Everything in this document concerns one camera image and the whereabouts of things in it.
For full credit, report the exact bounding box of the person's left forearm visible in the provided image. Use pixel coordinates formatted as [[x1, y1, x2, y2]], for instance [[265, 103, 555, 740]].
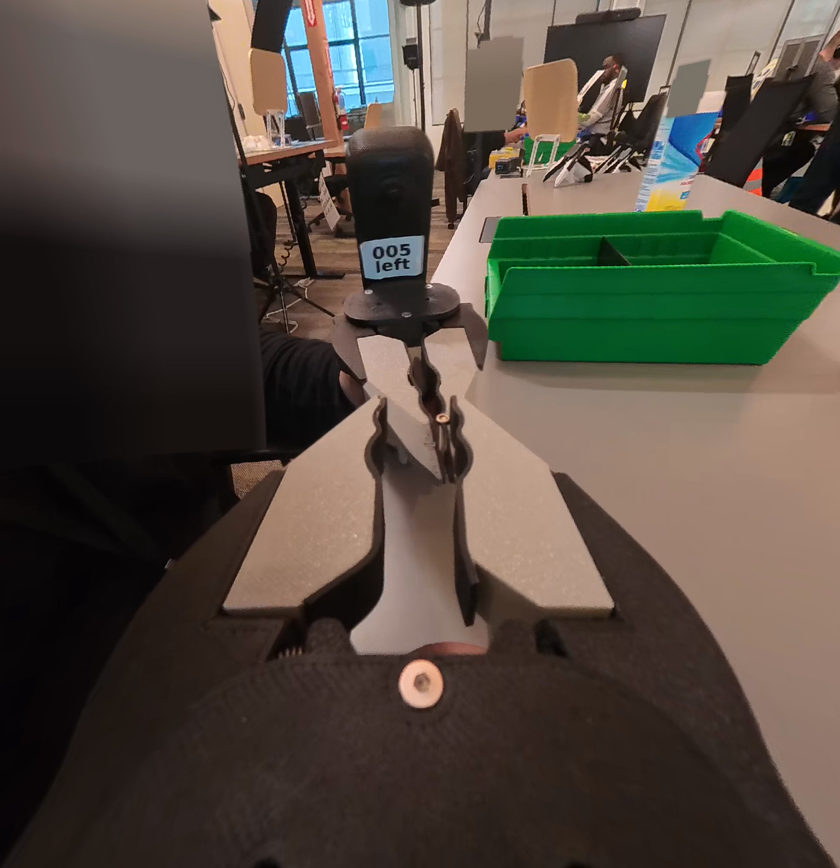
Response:
[[259, 331, 356, 450]]

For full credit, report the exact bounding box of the grey desk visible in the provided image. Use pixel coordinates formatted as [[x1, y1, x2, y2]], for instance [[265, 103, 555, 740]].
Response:
[[351, 166, 840, 868]]

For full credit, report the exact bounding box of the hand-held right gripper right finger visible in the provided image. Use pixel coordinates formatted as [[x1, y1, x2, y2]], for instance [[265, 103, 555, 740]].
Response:
[[449, 396, 615, 628]]

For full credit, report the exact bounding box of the wooden column with red sign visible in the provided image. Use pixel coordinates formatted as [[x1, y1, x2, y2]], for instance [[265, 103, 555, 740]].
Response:
[[301, 0, 349, 137]]

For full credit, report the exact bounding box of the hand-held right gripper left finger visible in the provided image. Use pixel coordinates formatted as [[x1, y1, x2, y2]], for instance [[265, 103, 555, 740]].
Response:
[[222, 397, 388, 638]]

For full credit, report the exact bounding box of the wooden background desk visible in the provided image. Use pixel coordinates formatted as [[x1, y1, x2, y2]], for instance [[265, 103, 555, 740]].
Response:
[[240, 139, 346, 279]]

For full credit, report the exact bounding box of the black light flag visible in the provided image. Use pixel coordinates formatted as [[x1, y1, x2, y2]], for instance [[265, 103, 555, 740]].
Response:
[[250, 0, 295, 52]]

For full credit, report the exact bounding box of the person's black clothed torso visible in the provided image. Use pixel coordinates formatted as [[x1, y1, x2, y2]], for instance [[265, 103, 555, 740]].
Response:
[[0, 448, 285, 868]]

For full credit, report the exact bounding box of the black floor lamp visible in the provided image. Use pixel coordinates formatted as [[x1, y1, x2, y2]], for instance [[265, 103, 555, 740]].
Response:
[[400, 0, 440, 137]]

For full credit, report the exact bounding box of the black wall screen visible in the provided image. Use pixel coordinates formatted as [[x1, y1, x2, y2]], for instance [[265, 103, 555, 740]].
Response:
[[543, 14, 667, 103]]

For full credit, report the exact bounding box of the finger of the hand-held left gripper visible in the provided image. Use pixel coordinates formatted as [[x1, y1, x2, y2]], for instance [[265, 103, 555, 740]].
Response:
[[419, 325, 482, 412], [356, 335, 451, 484]]

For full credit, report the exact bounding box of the brown jacket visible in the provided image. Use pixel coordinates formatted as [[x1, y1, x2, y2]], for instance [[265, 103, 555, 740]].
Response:
[[435, 108, 466, 228]]

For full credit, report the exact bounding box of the green plastic bin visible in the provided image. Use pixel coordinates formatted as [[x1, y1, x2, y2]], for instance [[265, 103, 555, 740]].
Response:
[[484, 209, 840, 366]]

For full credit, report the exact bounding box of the wipes canister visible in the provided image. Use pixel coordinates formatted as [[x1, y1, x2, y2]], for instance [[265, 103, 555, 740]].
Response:
[[633, 115, 719, 213]]

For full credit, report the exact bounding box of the white black wedge stand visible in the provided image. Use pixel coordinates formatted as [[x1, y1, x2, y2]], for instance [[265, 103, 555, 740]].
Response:
[[543, 144, 594, 186]]

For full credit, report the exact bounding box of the tan board stand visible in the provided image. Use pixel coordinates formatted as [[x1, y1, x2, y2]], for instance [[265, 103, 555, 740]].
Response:
[[520, 58, 581, 170], [248, 47, 293, 148]]

